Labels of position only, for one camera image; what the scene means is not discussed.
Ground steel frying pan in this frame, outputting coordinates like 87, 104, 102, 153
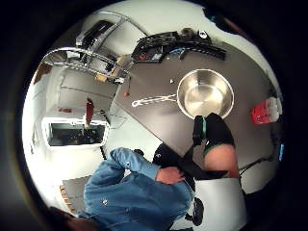
131, 68, 236, 120

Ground red and white packet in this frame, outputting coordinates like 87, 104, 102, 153
249, 96, 284, 126

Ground person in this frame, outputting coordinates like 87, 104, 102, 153
76, 143, 197, 231

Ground red fire extinguisher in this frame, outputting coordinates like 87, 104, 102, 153
85, 97, 95, 126

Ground black cable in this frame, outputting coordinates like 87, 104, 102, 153
238, 154, 276, 173

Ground metal tube frame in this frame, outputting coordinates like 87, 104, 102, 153
40, 10, 149, 85

